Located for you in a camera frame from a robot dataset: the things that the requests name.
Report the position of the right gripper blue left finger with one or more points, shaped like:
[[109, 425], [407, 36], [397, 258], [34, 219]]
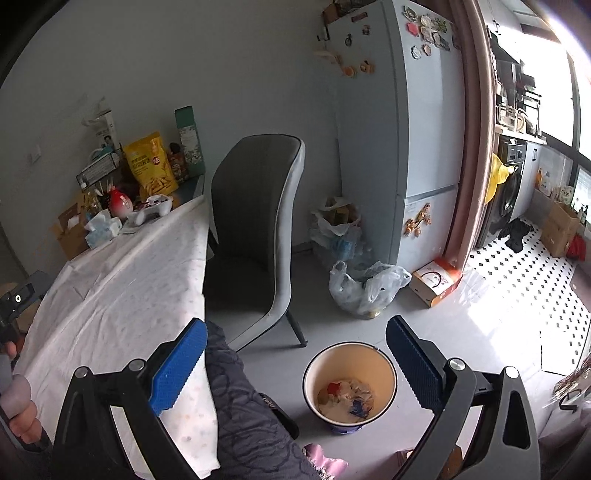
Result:
[[172, 363]]

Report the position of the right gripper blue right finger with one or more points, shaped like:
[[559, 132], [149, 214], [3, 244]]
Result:
[[420, 361]]

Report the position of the grey blue wrapper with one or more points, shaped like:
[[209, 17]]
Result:
[[361, 408]]

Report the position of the cream trash bin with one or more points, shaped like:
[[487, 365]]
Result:
[[345, 360]]

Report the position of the person left hand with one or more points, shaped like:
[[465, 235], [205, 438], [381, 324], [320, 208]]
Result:
[[16, 401]]

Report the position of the red white box on floor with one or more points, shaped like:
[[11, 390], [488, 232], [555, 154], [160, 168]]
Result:
[[435, 281]]

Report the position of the clear plastic bag on floor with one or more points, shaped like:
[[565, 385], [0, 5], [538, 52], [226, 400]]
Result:
[[366, 293]]

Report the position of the red white packet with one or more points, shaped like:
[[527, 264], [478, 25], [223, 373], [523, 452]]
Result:
[[334, 388]]

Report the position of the brown cardboard box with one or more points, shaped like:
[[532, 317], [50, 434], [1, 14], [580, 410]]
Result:
[[70, 231]]

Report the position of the white dotted tablecloth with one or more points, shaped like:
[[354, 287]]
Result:
[[116, 303]]

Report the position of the dark patterned trouser leg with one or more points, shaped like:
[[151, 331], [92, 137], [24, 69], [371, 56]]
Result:
[[251, 442]]

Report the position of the blue tissue box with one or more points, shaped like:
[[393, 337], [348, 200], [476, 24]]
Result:
[[101, 229]]

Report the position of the grey dining chair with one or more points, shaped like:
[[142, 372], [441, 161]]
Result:
[[247, 283]]

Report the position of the red white bottle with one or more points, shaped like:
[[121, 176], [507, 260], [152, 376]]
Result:
[[120, 205]]

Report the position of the bag of bottles by fridge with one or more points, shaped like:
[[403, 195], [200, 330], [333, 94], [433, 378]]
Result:
[[336, 233]]

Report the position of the washing machine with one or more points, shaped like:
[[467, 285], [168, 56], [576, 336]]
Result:
[[504, 186]]

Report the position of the white game controller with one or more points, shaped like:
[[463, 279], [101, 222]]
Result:
[[154, 206]]

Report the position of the cardboard box on floor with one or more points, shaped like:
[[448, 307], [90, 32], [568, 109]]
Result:
[[559, 229]]

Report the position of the yellow snack bag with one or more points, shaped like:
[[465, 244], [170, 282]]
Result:
[[149, 165]]

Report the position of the white milk carton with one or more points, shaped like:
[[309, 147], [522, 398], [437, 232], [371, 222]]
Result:
[[101, 123]]

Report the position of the pink curtain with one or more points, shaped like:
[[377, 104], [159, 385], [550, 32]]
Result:
[[479, 130]]

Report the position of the green tall box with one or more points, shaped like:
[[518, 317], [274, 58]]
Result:
[[189, 141]]

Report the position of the white refrigerator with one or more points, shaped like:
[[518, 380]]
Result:
[[401, 124]]

